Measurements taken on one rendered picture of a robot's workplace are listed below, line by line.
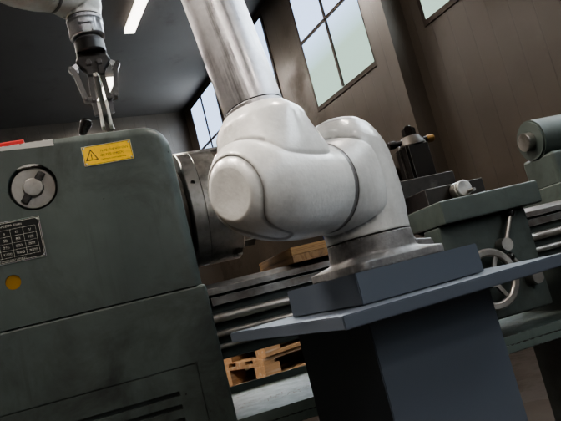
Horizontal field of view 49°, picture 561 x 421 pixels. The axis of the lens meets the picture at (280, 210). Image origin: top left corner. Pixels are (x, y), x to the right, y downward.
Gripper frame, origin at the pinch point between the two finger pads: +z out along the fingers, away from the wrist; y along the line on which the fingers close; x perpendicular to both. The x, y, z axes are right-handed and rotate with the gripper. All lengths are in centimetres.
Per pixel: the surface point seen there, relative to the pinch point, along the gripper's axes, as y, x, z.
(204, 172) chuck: 21.0, -2.4, 19.7
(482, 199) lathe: 87, -18, 43
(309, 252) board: 42, -6, 46
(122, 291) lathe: -5.2, -14.0, 45.2
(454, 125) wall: 302, 300, -50
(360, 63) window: 283, 399, -154
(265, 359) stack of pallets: 79, 239, 91
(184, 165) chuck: 16.5, -0.5, 16.6
